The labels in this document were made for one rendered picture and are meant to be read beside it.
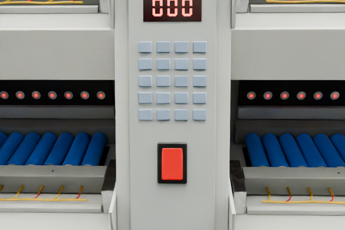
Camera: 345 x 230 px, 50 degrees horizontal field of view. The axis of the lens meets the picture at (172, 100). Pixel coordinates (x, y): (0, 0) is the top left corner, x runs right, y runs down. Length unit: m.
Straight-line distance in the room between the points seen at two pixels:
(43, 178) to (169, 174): 0.15
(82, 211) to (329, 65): 0.26
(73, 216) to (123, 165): 0.09
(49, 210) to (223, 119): 0.19
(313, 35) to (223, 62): 0.08
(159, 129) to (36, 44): 0.12
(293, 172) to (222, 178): 0.11
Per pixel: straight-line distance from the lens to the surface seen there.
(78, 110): 0.48
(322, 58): 0.33
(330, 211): 0.40
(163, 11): 0.30
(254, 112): 0.48
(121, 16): 0.31
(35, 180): 0.41
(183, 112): 0.30
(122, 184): 0.32
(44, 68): 0.33
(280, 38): 0.31
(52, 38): 0.32
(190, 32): 0.30
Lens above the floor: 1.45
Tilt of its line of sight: 5 degrees down
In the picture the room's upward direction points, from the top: straight up
